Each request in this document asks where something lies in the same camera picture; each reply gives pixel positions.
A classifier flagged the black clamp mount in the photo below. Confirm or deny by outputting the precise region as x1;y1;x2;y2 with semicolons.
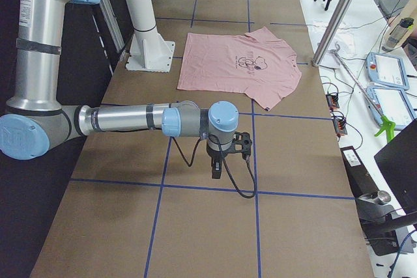
355;191;416;257

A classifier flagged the green handled reacher grabber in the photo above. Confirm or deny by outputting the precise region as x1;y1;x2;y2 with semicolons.
329;42;395;143

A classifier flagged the far orange connector block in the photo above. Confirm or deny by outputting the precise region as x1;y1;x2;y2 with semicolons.
326;93;339;111

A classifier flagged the far blue teach pendant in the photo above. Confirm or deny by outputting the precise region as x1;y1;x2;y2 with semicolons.
366;52;410;90

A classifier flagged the near blue teach pendant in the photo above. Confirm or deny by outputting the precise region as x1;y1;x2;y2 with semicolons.
366;86;416;131

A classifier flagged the aluminium frame post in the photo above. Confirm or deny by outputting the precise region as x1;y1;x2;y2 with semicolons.
312;0;352;66

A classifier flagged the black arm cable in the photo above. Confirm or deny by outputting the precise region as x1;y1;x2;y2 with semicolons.
170;133;257;199

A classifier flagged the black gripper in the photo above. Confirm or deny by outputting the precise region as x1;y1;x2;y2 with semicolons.
207;144;223;179

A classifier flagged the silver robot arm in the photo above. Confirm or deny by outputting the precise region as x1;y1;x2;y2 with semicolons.
1;0;243;179

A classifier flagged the blue teach pendant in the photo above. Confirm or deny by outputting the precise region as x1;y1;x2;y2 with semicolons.
366;86;416;131
366;52;410;90

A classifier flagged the black monitor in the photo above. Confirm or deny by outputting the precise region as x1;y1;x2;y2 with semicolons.
374;120;417;213

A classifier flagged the black box with label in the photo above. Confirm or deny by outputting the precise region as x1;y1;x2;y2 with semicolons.
340;146;379;198

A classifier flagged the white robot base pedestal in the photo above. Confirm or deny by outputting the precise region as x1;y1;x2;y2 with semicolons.
126;0;175;72

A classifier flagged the clear water bottle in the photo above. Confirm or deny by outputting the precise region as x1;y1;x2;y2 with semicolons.
382;17;414;52

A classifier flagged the near orange connector block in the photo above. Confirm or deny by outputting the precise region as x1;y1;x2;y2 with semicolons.
330;111;347;138

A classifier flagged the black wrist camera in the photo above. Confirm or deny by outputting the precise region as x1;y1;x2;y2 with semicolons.
232;132;252;160

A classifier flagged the orange connector block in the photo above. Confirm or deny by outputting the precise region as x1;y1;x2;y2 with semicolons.
330;111;347;138
326;93;339;111

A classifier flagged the pink Snoopy t-shirt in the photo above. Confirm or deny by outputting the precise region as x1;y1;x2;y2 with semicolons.
177;27;302;111

